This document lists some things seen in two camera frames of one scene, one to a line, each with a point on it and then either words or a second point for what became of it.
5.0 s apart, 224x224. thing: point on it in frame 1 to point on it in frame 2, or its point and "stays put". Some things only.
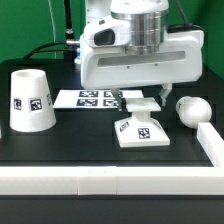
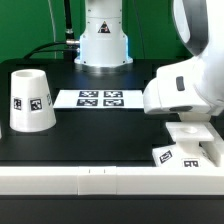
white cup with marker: (31, 105) stays put
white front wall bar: (111, 180) stays put
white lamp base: (140, 130) to (198, 145)
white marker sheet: (93, 98) stays put
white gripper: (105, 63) to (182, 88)
